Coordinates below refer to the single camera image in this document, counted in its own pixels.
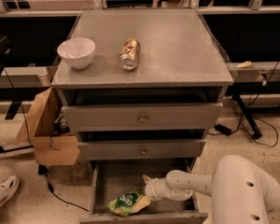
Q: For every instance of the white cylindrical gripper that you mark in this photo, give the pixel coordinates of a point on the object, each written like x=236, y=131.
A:
x=154, y=188

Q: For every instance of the green rice chip bag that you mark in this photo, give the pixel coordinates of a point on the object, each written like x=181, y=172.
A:
x=122, y=205

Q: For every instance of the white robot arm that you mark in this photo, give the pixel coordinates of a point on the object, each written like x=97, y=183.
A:
x=241, y=192

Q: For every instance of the grey bottom drawer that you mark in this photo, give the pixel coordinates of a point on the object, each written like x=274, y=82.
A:
x=112, y=179

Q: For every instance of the grey drawer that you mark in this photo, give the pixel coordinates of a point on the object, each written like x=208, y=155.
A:
x=112, y=179
x=98, y=118
x=130, y=150

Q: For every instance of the brass middle drawer knob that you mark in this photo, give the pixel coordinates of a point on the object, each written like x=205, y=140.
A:
x=143, y=151

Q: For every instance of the brass drawer knob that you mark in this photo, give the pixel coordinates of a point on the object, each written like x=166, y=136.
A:
x=143, y=119
x=143, y=151

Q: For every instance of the grey middle drawer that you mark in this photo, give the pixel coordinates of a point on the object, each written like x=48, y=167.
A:
x=130, y=150

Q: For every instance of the brass top drawer knob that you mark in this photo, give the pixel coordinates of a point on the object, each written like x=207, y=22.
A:
x=143, y=119

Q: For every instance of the grey top drawer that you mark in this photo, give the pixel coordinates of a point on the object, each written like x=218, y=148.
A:
x=98, y=118

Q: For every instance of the grey drawer cabinet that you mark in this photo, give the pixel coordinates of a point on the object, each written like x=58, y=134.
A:
x=179, y=64

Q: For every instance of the black power adapter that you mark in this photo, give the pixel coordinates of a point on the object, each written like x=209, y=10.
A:
x=223, y=129

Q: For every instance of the brown cardboard box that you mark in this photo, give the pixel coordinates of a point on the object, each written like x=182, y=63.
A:
x=39, y=128

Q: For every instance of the black table leg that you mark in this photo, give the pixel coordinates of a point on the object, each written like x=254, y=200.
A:
x=256, y=132

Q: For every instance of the gold soda can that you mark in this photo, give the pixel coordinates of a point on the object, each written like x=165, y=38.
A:
x=129, y=58

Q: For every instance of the white sneaker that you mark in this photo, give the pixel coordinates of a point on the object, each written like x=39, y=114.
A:
x=8, y=189

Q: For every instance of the white ceramic bowl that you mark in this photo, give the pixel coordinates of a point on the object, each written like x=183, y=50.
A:
x=77, y=52

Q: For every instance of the small cream foam piece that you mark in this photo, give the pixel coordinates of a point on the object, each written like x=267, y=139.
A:
x=243, y=65

